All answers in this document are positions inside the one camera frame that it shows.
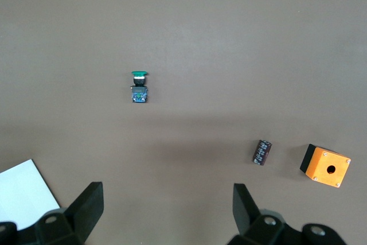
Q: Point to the dark cylindrical capacitor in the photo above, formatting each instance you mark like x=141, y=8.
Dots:
x=262, y=153

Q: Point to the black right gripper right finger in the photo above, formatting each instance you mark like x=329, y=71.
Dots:
x=246, y=213

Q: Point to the green mushroom push button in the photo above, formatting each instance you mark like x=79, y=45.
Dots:
x=139, y=88

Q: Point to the orange and black button box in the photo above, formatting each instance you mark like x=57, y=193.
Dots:
x=327, y=167

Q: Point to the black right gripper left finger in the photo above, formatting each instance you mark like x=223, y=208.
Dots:
x=86, y=207

